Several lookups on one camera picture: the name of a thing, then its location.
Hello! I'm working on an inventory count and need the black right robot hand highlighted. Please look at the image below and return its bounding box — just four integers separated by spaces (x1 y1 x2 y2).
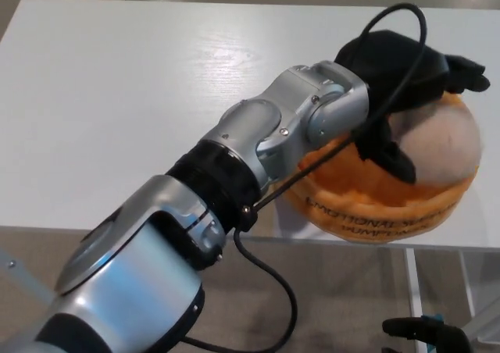
381 316 470 353

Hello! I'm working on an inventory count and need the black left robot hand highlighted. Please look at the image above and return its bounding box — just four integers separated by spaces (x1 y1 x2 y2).
333 29 491 184

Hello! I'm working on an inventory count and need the pink round plush toy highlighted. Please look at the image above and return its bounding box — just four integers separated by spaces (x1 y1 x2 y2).
384 102 486 187

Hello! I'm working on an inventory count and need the orange plush round plate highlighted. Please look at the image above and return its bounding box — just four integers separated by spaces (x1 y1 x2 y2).
280 91 482 245

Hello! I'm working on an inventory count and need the white table leg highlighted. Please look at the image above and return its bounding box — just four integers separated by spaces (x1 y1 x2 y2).
459 251 478 323
403 248 426 327

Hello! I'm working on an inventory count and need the light blue metal frame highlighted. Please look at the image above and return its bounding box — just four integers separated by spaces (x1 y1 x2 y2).
0 248 52 304

